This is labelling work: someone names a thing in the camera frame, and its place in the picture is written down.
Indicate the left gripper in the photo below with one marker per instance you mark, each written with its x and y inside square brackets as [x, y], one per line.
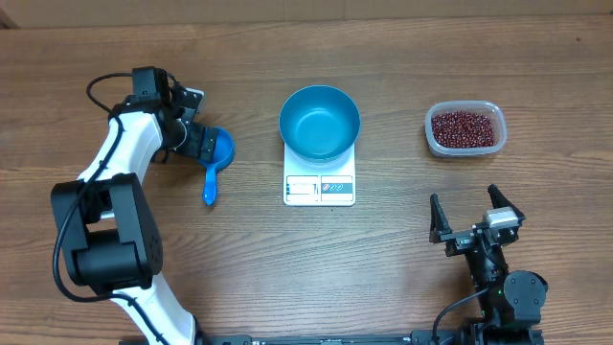
[194, 145]

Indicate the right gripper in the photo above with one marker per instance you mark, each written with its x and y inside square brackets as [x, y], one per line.
[457, 241]

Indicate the blue plastic scoop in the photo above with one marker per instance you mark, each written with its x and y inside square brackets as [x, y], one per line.
[222, 148]

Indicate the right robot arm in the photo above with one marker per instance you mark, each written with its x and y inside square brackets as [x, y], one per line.
[510, 301]

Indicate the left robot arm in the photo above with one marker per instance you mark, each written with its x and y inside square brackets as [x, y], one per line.
[108, 245]

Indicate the white kitchen scale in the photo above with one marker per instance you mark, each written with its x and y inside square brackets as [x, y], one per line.
[319, 183]

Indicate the teal metal bowl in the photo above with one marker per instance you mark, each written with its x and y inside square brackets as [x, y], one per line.
[319, 122]

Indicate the red beans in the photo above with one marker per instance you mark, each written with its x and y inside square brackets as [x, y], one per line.
[463, 130]

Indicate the clear plastic container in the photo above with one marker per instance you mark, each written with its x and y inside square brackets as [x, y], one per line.
[489, 109]

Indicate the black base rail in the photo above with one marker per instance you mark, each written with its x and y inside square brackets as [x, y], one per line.
[414, 338]

